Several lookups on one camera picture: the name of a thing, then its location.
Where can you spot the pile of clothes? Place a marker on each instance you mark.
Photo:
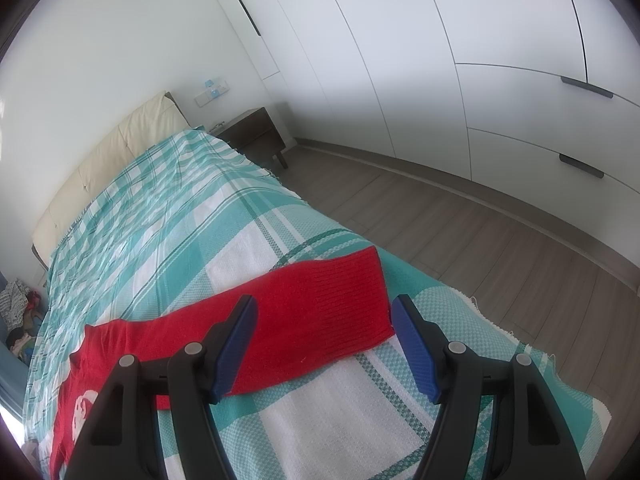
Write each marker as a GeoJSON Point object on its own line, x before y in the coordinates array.
{"type": "Point", "coordinates": [17, 315]}

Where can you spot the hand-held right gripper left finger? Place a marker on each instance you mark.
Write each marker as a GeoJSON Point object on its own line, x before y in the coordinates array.
{"type": "Point", "coordinates": [235, 345]}

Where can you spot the red knit sweater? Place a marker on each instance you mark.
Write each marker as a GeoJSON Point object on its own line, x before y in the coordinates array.
{"type": "Point", "coordinates": [310, 300]}

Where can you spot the white wall switch panel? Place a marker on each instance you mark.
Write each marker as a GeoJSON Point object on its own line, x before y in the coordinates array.
{"type": "Point", "coordinates": [212, 94]}

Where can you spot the dark wooden nightstand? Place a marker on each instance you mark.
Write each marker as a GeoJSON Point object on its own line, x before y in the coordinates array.
{"type": "Point", "coordinates": [255, 132]}

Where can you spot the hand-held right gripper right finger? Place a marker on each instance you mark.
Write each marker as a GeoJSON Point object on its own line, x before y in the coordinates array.
{"type": "Point", "coordinates": [415, 345]}

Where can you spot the white wardrobe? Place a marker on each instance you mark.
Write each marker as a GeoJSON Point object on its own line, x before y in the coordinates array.
{"type": "Point", "coordinates": [400, 60]}

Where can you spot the teal plaid blanket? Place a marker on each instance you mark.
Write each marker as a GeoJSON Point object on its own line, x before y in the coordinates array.
{"type": "Point", "coordinates": [200, 220]}

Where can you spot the cream padded headboard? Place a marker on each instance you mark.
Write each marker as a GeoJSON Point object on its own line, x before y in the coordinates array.
{"type": "Point", "coordinates": [100, 160]}

